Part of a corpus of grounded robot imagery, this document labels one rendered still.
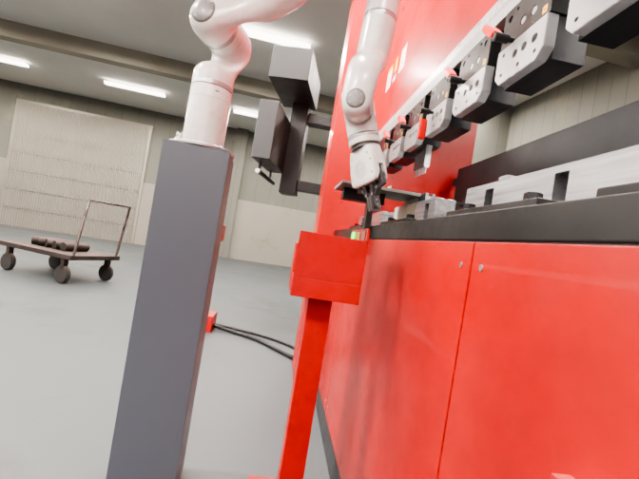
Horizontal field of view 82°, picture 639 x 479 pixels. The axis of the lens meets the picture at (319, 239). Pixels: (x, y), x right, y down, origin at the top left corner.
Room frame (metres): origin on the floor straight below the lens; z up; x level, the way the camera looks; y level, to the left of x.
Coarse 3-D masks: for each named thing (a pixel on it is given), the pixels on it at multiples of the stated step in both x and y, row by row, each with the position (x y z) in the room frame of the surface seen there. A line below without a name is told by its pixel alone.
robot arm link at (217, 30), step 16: (208, 0) 0.99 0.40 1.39; (224, 0) 1.00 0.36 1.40; (240, 0) 1.01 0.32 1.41; (256, 0) 1.02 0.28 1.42; (272, 0) 1.02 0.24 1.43; (288, 0) 1.03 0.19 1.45; (304, 0) 1.05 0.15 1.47; (192, 16) 1.00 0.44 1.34; (208, 16) 0.99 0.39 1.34; (224, 16) 1.00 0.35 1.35; (240, 16) 1.01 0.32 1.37; (256, 16) 1.03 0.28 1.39; (272, 16) 1.06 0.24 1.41; (208, 32) 1.02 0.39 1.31; (224, 32) 1.03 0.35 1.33
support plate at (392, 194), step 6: (342, 180) 1.18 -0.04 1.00; (336, 186) 1.31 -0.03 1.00; (342, 186) 1.26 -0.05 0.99; (348, 186) 1.24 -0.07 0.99; (384, 192) 1.23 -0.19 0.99; (390, 192) 1.21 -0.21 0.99; (396, 192) 1.20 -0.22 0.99; (402, 192) 1.20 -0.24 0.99; (408, 192) 1.20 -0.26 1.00; (390, 198) 1.34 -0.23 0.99; (396, 198) 1.31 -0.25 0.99; (402, 198) 1.29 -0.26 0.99; (408, 198) 1.27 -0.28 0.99; (414, 198) 1.25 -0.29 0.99
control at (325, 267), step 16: (304, 240) 0.84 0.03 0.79; (320, 240) 0.84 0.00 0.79; (336, 240) 0.85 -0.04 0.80; (352, 240) 0.85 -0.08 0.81; (368, 240) 0.86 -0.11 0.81; (304, 256) 0.84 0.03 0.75; (320, 256) 0.84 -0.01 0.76; (336, 256) 0.85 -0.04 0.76; (352, 256) 0.85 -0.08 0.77; (304, 272) 0.84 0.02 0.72; (320, 272) 0.85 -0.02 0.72; (336, 272) 0.85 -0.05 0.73; (352, 272) 0.85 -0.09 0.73; (304, 288) 0.84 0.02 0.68; (320, 288) 0.85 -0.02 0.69; (336, 288) 0.85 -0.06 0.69; (352, 288) 0.85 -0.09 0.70
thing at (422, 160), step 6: (426, 144) 1.25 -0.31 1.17; (420, 150) 1.30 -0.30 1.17; (426, 150) 1.24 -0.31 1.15; (420, 156) 1.29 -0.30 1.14; (426, 156) 1.24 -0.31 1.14; (420, 162) 1.28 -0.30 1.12; (426, 162) 1.24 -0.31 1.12; (414, 168) 1.34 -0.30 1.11; (420, 168) 1.28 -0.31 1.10; (420, 174) 1.28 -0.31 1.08
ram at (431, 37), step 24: (408, 0) 1.71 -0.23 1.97; (432, 0) 1.34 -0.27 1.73; (456, 0) 1.10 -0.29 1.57; (480, 0) 0.93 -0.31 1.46; (408, 24) 1.64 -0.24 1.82; (432, 24) 1.30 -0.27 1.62; (456, 24) 1.07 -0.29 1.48; (504, 24) 0.82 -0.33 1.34; (408, 48) 1.57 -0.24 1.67; (432, 48) 1.26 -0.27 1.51; (384, 72) 1.99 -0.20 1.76; (408, 72) 1.51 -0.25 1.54; (432, 72) 1.22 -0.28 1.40; (384, 96) 1.89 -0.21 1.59; (408, 96) 1.45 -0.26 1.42; (384, 120) 1.80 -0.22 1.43
